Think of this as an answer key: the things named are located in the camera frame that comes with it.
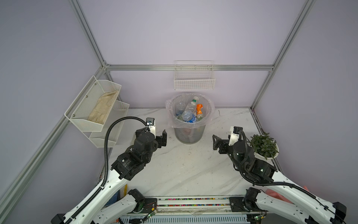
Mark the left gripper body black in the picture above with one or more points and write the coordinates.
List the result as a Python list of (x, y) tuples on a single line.
[(157, 144)]

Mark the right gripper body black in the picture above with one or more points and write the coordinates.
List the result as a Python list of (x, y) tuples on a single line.
[(223, 148)]

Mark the red cap purple label bottle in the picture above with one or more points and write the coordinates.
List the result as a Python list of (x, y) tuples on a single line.
[(189, 134)]

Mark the blue label bottle top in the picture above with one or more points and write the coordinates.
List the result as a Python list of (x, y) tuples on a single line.
[(188, 117)]

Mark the blue label bottle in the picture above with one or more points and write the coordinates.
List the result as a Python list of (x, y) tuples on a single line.
[(180, 107), (188, 117)]

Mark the orange label bottle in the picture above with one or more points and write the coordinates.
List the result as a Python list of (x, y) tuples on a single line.
[(199, 113)]

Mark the clear bottle green cap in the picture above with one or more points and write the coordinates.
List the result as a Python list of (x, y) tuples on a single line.
[(192, 105)]

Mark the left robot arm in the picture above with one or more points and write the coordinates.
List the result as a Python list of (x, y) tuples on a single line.
[(91, 210)]

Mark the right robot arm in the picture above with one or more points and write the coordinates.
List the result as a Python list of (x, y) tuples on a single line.
[(274, 192)]

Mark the grey bin with plastic liner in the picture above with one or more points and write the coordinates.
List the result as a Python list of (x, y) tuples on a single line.
[(178, 124)]

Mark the potted green plant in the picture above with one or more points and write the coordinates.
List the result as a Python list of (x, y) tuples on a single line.
[(264, 146)]

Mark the pink watering can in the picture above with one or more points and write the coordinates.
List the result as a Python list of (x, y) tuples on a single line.
[(292, 194)]

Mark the blue dotted glove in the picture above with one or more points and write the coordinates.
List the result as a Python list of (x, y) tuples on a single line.
[(116, 197)]

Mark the white mesh two-tier shelf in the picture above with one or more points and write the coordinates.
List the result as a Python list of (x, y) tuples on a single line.
[(85, 102)]

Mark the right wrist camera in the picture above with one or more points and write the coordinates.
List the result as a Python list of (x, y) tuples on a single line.
[(236, 135)]

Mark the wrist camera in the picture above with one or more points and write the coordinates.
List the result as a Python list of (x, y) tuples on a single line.
[(150, 123), (236, 135)]

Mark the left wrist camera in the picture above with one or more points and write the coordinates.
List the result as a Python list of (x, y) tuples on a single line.
[(150, 123)]

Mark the white wire wall basket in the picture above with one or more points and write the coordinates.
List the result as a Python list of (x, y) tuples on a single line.
[(193, 75)]

